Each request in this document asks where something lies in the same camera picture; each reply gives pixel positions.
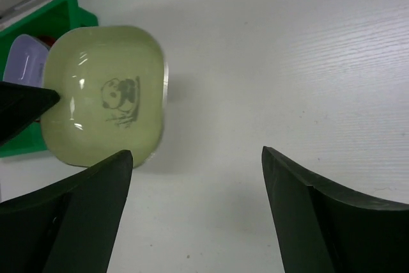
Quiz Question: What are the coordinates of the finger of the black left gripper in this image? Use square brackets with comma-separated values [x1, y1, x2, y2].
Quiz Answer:
[1, 81, 60, 146]

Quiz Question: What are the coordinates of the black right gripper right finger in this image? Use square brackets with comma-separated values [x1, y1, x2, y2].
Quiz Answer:
[261, 146, 408, 272]

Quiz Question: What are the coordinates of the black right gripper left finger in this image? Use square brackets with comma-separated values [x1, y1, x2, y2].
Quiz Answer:
[1, 150, 133, 272]

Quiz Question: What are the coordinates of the purple square panda dish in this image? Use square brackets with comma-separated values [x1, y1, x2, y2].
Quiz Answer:
[3, 34, 50, 88]

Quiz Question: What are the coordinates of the green square panda dish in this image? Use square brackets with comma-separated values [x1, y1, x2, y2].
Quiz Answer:
[40, 26, 168, 167]

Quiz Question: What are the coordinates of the green plastic bin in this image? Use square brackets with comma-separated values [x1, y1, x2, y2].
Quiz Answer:
[1, 0, 98, 158]

